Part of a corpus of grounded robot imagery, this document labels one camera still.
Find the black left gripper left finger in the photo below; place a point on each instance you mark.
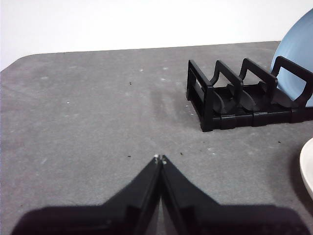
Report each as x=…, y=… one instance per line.
x=110, y=218

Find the pale yellow plate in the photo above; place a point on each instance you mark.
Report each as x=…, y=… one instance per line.
x=308, y=169

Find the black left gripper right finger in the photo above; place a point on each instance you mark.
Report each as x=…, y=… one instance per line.
x=220, y=220

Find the black plate rack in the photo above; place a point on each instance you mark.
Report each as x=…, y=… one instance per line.
x=232, y=121

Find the blue plate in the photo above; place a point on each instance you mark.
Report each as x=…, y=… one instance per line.
x=296, y=44

